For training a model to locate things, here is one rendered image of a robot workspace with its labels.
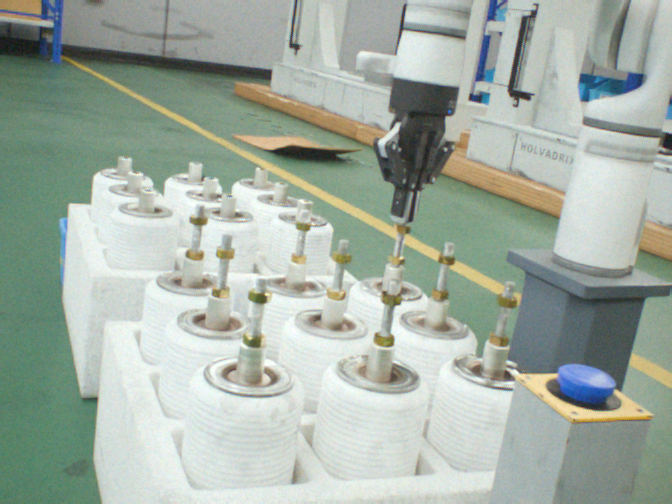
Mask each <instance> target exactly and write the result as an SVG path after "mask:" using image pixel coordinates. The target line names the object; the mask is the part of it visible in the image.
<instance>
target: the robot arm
mask: <svg viewBox="0 0 672 504"><path fill-rule="evenodd" d="M473 1H474V0H407V6H406V12H405V20H404V26H403V29H404V30H403V32H402V36H401V40H400V43H399V46H398V51H397V56H391V55H384V54H375V53H368V52H360V53H359V54H358V55H357V60H356V67H355V69H359V70H366V71H367V72H369V71H373V72H381V73H389V74H394V75H393V81H392V88H391V95H390V101H389V103H390V105H391V106H392V107H393V108H395V115H394V117H393V121H392V122H391V125H390V132H389V133H388V134H387V135H386V136H385V137H384V138H379V137H376V138H374V140H373V148H374V151H375V154H376V158H377V161H378V165H379V168H380V171H382V174H383V177H384V180H385V181H387V182H390V183H392V184H393V185H394V187H395V190H394V197H393V203H392V207H391V219H392V220H394V221H397V222H400V223H407V222H414V221H415V219H416V214H417V211H418V205H420V198H421V191H422V190H423V189H424V188H425V186H426V185H427V184H428V183H429V184H433V183H434V182H435V181H436V179H437V177H438V176H439V174H440V172H441V171H442V169H443V167H444V166H445V164H446V162H447V161H448V159H449V157H450V155H451V153H452V151H453V150H454V148H456V144H455V142H452V141H447V139H446V137H445V136H444V134H445V131H446V127H445V116H452V115H453V114H455V113H456V109H457V103H458V98H459V92H460V87H461V80H462V75H463V69H464V63H465V48H466V39H465V38H467V33H468V28H469V22H470V16H471V10H472V4H473ZM589 24H590V30H589V37H588V44H589V52H590V56H591V60H592V61H593V62H594V63H595V64H596V65H598V66H600V67H603V68H606V69H610V70H617V71H623V72H630V73H636V74H644V75H646V81H645V83H644V84H643V85H642V86H640V87H639V88H637V89H635V90H633V91H631V92H629V93H626V95H623V96H618V97H613V98H607V99H600V100H595V101H592V102H590V103H587V105H586V106H585V109H584V112H583V117H582V121H581V122H582V123H581V127H580V131H579V136H578V140H577V145H576V150H575V154H574V160H573V164H572V169H571V173H570V178H569V182H568V187H567V191H566V197H565V201H564V206H563V210H562V214H561V219H559V223H558V228H557V233H556V238H555V242H554V247H553V251H552V256H551V260H552V261H553V262H554V263H556V264H558V265H561V267H563V268H566V269H568V270H571V271H574V272H578V273H582V274H586V275H591V276H597V277H605V278H621V277H625V276H626V275H627V274H632V273H633V269H634V264H635V260H636V256H637V252H638V248H639V244H640V240H641V236H642V232H643V227H644V223H645V219H646V215H647V211H648V207H649V200H648V199H646V193H647V188H648V184H649V180H650V176H651V172H652V168H653V164H655V159H656V155H657V151H658V147H659V143H660V139H661V138H660V137H661V135H662V131H663V125H664V121H665V116H666V112H667V107H668V103H669V99H670V94H671V91H672V0H593V5H592V13H591V20H590V23H589ZM403 159H404V160H403ZM404 169H405V172H404ZM392 170H393V171H394V172H392ZM429 171H431V172H430V173H429Z"/></svg>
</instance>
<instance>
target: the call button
mask: <svg viewBox="0 0 672 504"><path fill-rule="evenodd" d="M557 372H558V377H556V380H558V382H559V383H560V384H561V390H562V392H564V393H565V394H566V395H568V396H570V397H572V398H574V399H577V400H580V401H584V402H590V403H601V402H604V401H605V400H606V397H608V396H611V395H612V394H613V393H614V389H615V385H616V384H615V381H614V380H613V379H612V378H611V377H610V376H609V375H608V374H606V373H604V372H602V370H600V369H597V368H594V367H591V366H586V365H581V364H567V365H564V366H561V367H560V368H559V371H557Z"/></svg>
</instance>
